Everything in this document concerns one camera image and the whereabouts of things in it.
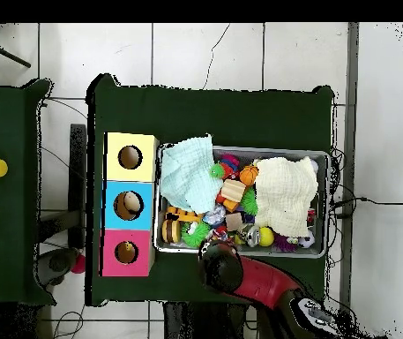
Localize ridged wooden block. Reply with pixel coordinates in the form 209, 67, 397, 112
220, 178, 247, 204

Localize yellow ball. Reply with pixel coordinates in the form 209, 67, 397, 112
257, 226, 276, 247

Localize wooden striped burger toy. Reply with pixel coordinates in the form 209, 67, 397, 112
160, 218, 182, 244

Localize clear glitter ball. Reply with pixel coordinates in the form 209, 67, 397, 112
202, 203, 228, 227

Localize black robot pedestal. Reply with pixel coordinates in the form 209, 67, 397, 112
163, 301, 258, 339

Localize clear mesh bin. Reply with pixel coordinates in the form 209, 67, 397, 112
153, 142, 330, 260

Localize mint green muslin cloth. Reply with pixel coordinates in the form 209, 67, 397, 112
159, 132, 225, 215

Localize cream muslin cloth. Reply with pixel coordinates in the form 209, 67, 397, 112
253, 155, 319, 238

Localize black padded upright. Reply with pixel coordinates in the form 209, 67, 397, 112
67, 123, 88, 250

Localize small orange basketball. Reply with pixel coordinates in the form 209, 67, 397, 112
238, 164, 259, 187

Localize wooden box with three holes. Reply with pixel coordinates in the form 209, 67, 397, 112
100, 132, 160, 278

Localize black tripod leg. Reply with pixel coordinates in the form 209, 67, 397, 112
0, 33, 32, 69

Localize dark green side table cloth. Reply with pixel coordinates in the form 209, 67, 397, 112
0, 78, 57, 306

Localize green spiky ball with eyes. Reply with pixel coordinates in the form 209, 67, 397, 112
180, 221, 212, 249

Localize black power cable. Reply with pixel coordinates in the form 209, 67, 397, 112
329, 196, 403, 220

